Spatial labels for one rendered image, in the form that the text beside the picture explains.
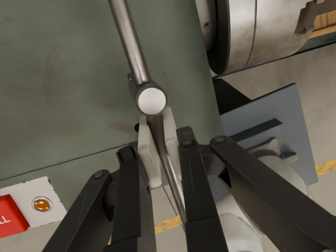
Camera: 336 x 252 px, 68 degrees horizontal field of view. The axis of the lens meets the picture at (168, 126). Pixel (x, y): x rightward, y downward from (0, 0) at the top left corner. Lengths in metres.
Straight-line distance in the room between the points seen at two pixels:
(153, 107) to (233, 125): 0.75
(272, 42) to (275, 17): 0.04
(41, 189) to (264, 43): 0.37
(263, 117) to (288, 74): 0.89
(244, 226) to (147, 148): 0.64
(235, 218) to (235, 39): 0.54
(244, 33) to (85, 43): 0.20
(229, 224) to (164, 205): 1.29
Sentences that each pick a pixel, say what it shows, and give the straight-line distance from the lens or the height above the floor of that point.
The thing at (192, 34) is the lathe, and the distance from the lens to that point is 0.32.
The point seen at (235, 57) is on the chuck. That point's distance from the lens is 0.39.
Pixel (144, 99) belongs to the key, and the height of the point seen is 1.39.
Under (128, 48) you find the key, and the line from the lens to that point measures 0.18.
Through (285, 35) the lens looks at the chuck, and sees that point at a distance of 0.40.
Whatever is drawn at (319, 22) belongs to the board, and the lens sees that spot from 0.80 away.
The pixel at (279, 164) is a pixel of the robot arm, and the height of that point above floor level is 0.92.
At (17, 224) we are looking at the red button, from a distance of 0.43.
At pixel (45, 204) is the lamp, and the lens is 0.40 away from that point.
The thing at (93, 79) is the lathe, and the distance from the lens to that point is 0.31.
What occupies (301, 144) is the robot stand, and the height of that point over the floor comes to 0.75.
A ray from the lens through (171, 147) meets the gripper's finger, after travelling 0.15.
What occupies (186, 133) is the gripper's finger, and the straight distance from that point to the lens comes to 0.17.
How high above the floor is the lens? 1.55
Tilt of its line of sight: 68 degrees down
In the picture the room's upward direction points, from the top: 170 degrees clockwise
